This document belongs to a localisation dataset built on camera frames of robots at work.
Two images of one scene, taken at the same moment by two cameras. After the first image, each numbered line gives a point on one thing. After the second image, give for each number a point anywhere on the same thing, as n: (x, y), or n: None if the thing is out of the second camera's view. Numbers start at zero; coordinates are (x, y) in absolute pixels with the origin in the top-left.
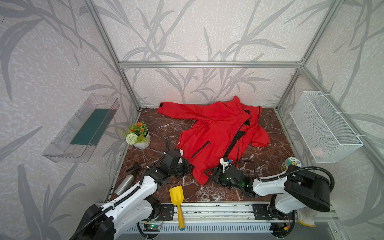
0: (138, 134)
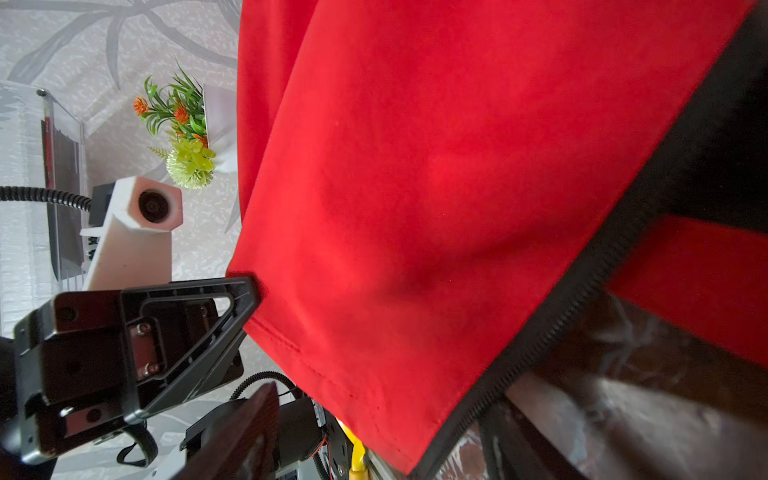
0: (189, 158)
